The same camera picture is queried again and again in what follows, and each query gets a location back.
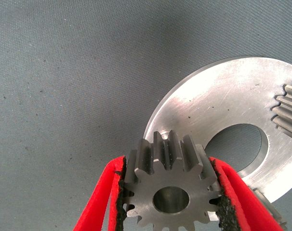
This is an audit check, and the small steel gear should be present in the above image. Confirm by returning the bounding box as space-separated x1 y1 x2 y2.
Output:
271 76 292 139
253 188 288 231
123 129 223 231

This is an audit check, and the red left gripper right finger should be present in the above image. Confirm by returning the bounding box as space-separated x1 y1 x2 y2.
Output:
208 156 285 231

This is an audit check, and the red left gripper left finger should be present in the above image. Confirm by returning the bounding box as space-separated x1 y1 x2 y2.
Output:
72 155 127 231

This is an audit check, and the round steel plate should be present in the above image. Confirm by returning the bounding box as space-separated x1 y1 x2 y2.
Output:
143 56 292 204

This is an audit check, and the dark grey table cloth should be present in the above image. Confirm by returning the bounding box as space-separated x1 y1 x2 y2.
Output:
0 0 292 231

